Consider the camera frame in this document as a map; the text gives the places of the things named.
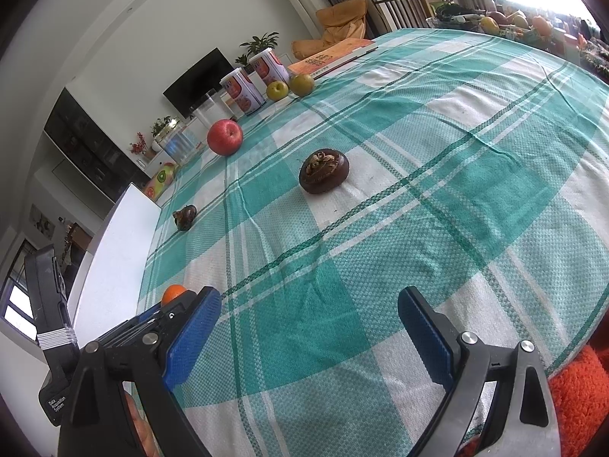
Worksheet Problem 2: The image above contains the white cardboard box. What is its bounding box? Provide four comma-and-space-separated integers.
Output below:
67, 182, 163, 344

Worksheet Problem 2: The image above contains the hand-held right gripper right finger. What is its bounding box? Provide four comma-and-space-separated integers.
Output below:
398, 286, 555, 457

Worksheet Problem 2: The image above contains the small dark shrivelled fruit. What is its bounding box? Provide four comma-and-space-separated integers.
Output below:
172, 205, 198, 232

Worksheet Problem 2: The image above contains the clear glass jar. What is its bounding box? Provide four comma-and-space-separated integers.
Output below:
159, 126, 203, 165

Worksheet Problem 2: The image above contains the green plaid tablecloth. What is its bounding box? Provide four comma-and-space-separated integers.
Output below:
136, 27, 609, 457

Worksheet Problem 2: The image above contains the orange fuzzy garment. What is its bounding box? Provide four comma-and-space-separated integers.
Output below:
459, 343, 609, 457

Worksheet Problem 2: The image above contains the large green potted plant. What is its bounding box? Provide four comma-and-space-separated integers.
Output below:
239, 32, 280, 58

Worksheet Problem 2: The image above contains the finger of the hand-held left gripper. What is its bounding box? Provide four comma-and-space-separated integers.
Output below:
99, 290, 203, 346

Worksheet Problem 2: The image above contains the large dark brown mangosteen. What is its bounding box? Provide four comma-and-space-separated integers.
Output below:
299, 149, 351, 195

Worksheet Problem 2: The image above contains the leafy green plant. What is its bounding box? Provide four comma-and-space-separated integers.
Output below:
151, 115, 174, 141

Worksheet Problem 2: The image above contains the fruit printed box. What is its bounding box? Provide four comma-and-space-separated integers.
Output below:
143, 162, 179, 201

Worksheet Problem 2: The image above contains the window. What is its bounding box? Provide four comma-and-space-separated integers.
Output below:
0, 240, 39, 344

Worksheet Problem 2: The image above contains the black television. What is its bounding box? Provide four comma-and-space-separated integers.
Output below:
163, 48, 235, 118

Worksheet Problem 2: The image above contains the person's left hand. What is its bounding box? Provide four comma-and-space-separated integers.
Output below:
123, 383, 160, 457

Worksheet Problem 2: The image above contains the group of small bottles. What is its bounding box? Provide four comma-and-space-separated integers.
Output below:
483, 0, 609, 67

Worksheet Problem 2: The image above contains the orange book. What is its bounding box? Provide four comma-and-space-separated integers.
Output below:
287, 37, 379, 79

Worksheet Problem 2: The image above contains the green apple, right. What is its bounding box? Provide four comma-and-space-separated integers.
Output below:
290, 73, 315, 97

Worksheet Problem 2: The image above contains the white red printed can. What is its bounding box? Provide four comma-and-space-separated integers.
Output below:
220, 69, 265, 116
249, 48, 290, 87

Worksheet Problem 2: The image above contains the patterned fruit basket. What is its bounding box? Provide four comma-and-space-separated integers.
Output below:
476, 10, 557, 43

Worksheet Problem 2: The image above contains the basket of dark items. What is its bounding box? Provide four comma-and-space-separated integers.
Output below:
426, 2, 477, 29

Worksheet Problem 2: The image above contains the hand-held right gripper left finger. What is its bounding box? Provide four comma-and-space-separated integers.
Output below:
58, 286, 223, 457

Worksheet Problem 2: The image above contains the brown knitted cloth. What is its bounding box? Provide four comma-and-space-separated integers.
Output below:
578, 38, 609, 79

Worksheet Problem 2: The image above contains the white jar black lid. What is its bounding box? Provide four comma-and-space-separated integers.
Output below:
193, 91, 235, 127

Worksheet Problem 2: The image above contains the black wall cabinet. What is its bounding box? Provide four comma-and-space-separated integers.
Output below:
43, 88, 150, 201

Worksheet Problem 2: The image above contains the orange lounge chair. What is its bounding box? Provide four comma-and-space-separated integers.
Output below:
291, 0, 369, 60

